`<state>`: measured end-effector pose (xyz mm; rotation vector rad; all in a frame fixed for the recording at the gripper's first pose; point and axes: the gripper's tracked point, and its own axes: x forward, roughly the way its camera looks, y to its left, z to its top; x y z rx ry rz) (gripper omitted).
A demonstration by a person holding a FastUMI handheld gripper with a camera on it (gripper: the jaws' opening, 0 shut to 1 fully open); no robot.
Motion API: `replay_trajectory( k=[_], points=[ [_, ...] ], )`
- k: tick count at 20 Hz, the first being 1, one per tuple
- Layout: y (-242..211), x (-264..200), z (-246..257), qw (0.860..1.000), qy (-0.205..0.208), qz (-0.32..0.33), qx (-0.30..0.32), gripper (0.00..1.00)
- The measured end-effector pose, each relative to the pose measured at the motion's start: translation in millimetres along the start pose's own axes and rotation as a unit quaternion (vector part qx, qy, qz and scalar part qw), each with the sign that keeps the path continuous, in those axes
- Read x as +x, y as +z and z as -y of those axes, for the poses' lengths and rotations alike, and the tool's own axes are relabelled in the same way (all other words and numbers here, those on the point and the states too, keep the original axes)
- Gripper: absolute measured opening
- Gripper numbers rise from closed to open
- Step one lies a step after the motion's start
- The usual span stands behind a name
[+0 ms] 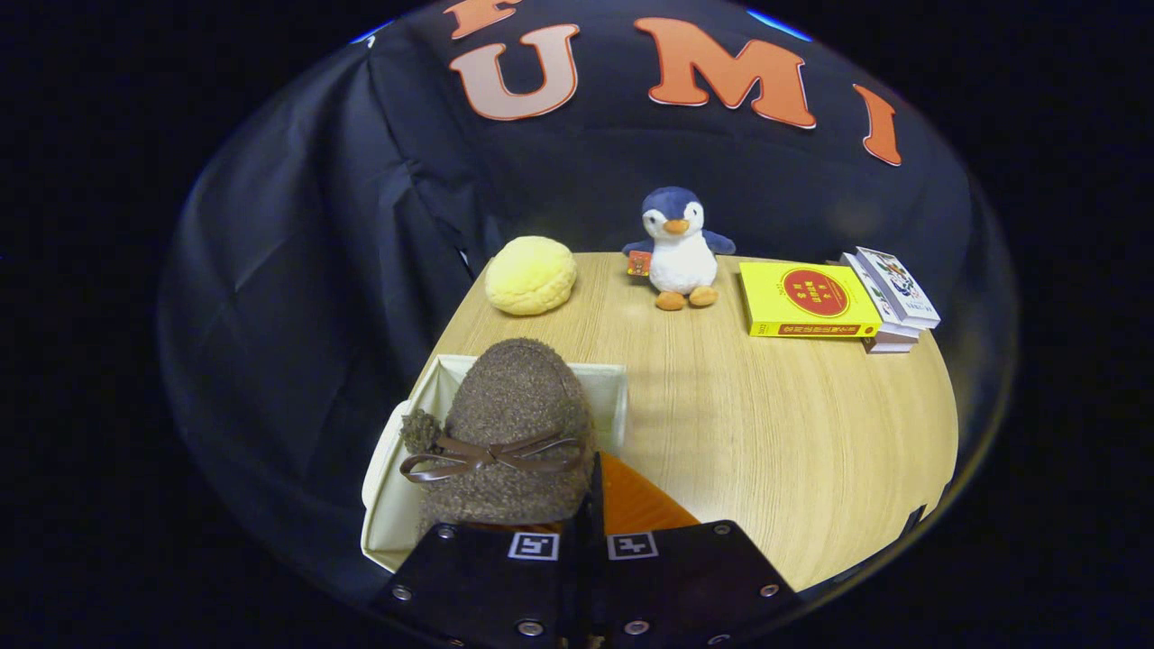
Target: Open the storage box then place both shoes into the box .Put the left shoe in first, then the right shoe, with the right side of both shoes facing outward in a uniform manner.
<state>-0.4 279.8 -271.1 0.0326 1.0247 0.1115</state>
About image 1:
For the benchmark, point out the blue white penguin plush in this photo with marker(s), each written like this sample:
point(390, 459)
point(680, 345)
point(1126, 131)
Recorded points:
point(681, 261)

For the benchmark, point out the yellow bun plush toy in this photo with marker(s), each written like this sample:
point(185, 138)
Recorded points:
point(530, 275)

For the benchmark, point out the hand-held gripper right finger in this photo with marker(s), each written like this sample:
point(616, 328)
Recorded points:
point(595, 559)

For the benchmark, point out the yellow book with red circle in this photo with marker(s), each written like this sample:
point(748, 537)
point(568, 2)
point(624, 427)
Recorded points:
point(811, 302)

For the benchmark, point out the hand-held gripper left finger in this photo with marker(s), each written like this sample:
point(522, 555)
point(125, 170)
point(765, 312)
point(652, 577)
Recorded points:
point(487, 586)

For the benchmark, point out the white book with illustrated cover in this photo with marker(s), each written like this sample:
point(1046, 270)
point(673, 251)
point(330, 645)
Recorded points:
point(900, 287)

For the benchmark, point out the brown fuzzy shoe with bow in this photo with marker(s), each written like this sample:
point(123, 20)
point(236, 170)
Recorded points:
point(514, 406)

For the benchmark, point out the cream fabric storage box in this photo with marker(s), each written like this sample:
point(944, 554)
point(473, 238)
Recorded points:
point(392, 514)

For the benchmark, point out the plain white book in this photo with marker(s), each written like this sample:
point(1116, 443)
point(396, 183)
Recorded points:
point(888, 335)

